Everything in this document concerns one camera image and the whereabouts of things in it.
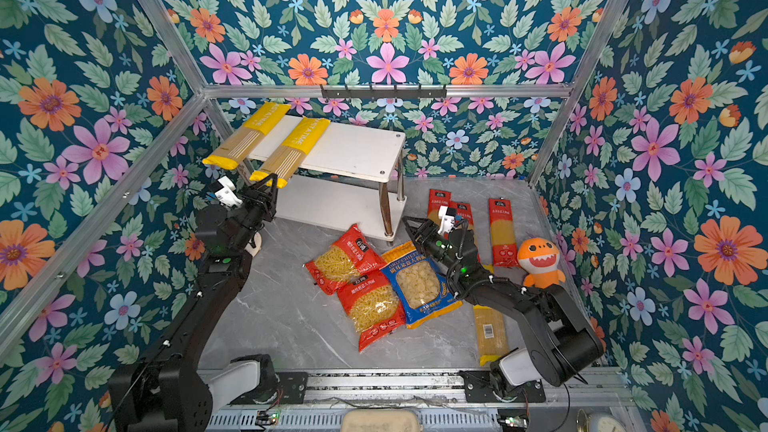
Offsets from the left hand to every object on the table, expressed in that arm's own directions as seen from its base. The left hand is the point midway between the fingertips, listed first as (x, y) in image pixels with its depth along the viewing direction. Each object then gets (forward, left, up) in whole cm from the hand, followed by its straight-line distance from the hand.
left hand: (277, 167), depth 68 cm
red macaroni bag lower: (-21, -20, -35) cm, 45 cm away
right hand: (-6, -29, -17) cm, 34 cm away
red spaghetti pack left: (+19, -43, -38) cm, 60 cm away
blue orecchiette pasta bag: (-15, -33, -36) cm, 51 cm away
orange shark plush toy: (-11, -69, -31) cm, 77 cm away
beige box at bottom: (-47, -21, -35) cm, 63 cm away
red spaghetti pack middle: (+13, -52, -38) cm, 65 cm away
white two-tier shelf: (+29, -10, -36) cm, 47 cm away
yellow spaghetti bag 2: (+6, 0, -4) cm, 7 cm away
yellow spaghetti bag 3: (-30, -51, -37) cm, 70 cm away
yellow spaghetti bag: (+13, +13, -4) cm, 19 cm away
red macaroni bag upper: (-6, -12, -34) cm, 36 cm away
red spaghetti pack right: (+4, -64, -39) cm, 75 cm away
